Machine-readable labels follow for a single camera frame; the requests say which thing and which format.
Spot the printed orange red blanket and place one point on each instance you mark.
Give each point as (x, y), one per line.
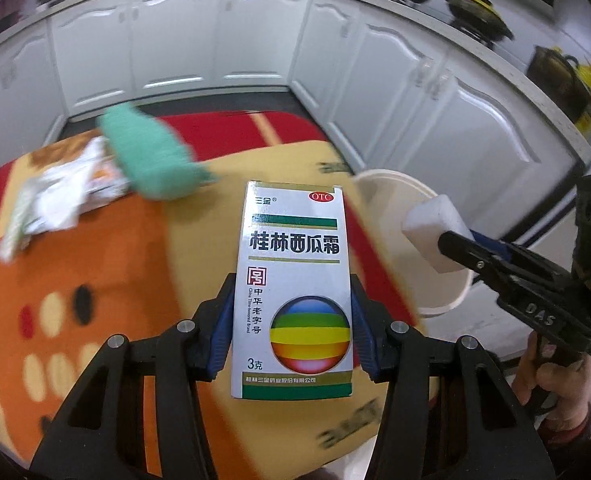
(125, 270)

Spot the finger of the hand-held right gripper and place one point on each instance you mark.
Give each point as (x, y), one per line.
(470, 255)
(525, 260)

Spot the crumpled white plastic bag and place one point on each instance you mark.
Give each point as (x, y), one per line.
(60, 195)

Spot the rolled green towel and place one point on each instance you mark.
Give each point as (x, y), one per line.
(145, 155)

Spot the person's right forearm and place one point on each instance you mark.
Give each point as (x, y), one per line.
(575, 435)

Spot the beige plastic bin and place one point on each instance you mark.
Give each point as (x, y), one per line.
(390, 210)

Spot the white kitchen cabinets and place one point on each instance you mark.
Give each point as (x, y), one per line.
(255, 35)

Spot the person's right hand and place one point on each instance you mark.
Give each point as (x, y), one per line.
(555, 385)

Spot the yellow black pot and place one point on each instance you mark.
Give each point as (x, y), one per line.
(478, 12)

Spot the white medicine box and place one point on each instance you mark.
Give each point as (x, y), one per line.
(290, 260)

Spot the white foam block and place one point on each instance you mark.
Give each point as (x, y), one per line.
(433, 230)

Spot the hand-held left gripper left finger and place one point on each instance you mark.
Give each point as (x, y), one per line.
(220, 335)

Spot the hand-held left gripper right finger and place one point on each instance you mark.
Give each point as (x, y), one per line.
(363, 330)

